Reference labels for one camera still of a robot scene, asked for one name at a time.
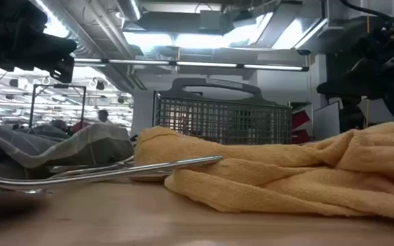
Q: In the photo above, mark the grey checked dish towel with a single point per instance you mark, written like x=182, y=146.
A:
x=80, y=147

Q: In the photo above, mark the yellow terry towel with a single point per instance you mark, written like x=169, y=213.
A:
x=286, y=171

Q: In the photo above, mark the steel spoon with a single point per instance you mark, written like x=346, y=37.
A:
x=115, y=174
x=91, y=168

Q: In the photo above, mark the slim steel utensil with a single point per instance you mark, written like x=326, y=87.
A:
x=149, y=177

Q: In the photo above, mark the grey plastic silverware caddy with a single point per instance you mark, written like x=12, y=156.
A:
x=217, y=123

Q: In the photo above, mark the white panel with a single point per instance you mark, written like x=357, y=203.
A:
x=375, y=111

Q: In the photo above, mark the white board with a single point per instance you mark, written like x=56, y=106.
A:
x=327, y=121

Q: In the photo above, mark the person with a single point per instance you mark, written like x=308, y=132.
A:
x=104, y=116
x=59, y=124

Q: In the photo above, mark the red and white sign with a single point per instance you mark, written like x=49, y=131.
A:
x=299, y=119

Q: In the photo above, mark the red object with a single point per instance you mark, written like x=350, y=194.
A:
x=79, y=126

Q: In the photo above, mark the grey ceiling unit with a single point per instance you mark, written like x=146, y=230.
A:
x=210, y=20

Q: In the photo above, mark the long ceiling light strip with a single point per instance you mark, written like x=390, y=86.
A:
x=200, y=64

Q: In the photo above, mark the black metal frame stand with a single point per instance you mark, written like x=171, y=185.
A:
x=32, y=106

